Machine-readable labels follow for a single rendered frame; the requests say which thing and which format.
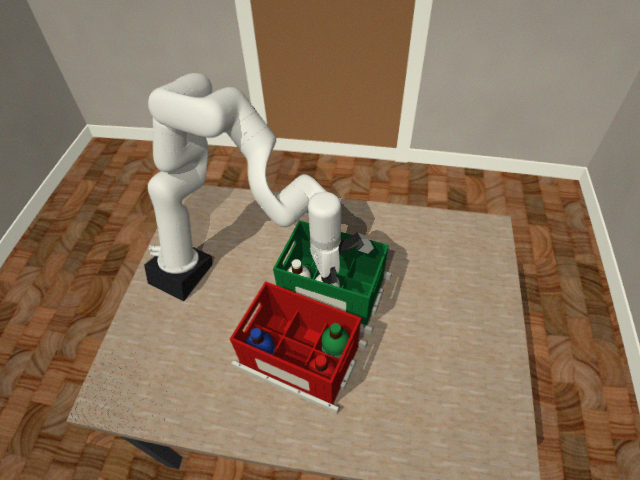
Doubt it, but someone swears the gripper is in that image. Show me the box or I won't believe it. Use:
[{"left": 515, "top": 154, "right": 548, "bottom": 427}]
[{"left": 310, "top": 241, "right": 340, "bottom": 284}]

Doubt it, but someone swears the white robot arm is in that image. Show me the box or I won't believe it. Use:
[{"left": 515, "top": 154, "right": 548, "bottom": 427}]
[{"left": 148, "top": 73, "right": 374, "bottom": 273}]

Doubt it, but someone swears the red plastic bottle crate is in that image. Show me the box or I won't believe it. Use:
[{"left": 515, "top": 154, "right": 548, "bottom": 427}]
[{"left": 238, "top": 287, "right": 361, "bottom": 404}]

